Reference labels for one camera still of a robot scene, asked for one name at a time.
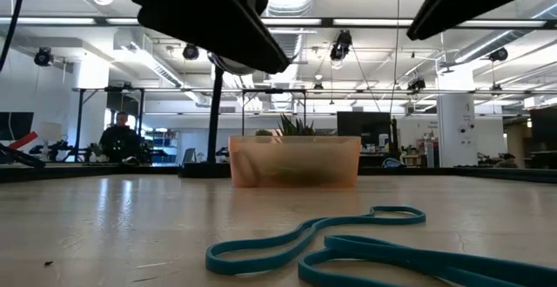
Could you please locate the orange translucent plastic bin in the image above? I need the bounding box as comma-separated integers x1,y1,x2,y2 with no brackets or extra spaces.
228,135,363,190

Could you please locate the blue rubber band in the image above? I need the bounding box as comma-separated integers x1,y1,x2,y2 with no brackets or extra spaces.
298,234,557,287
204,205,427,276

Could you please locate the black desk lamp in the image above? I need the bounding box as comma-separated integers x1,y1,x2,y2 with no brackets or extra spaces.
178,50,258,179

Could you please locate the small green potted plant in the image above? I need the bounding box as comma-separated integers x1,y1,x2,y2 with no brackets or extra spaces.
254,113,321,137

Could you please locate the blue storage shelf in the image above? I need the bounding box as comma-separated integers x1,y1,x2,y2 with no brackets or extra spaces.
145,130,178,164

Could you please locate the white round pillar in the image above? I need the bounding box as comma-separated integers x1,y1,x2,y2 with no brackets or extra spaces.
437,93,478,169

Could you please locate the person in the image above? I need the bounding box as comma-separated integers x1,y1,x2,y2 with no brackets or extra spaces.
98,111,144,165
493,152,520,169

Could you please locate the dark computer monitor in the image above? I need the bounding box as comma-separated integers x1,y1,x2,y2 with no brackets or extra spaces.
529,106,557,169
0,111,35,142

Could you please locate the black computer monitor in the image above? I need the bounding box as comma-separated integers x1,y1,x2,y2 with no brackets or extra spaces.
337,111,392,147

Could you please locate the red bar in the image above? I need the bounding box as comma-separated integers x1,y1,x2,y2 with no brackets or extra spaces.
8,130,39,150

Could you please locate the black metal workstation frame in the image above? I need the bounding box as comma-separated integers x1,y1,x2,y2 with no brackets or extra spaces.
71,86,147,164

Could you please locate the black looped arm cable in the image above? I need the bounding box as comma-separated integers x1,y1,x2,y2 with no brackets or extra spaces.
0,0,31,73

